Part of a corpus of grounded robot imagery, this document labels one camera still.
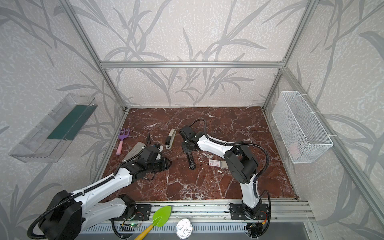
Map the beige stapler black cap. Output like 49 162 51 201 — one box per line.
165 129 176 150

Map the white red staple box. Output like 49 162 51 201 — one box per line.
209 160 229 169

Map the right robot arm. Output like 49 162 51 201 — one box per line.
180 119 270 215

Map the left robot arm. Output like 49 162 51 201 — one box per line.
27 137 172 240

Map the grey rectangular block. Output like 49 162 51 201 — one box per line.
123 142 145 161

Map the purple pink toy rake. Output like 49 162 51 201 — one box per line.
116 128 130 156

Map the green plastic toy shovel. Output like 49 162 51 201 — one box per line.
135 206 172 240

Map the crumpled white paper cup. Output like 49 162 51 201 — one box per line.
176 219 193 240

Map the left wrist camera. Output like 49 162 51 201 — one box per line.
140 145 162 164

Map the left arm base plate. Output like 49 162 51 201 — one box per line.
119 204 152 221

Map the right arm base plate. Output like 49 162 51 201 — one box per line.
229 201 271 221

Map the clear plastic wall tray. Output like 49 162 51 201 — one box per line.
9 94 98 163

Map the white wire mesh basket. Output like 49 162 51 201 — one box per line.
272 91 334 164

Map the aluminium front rail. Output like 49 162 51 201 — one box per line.
137 198 316 223

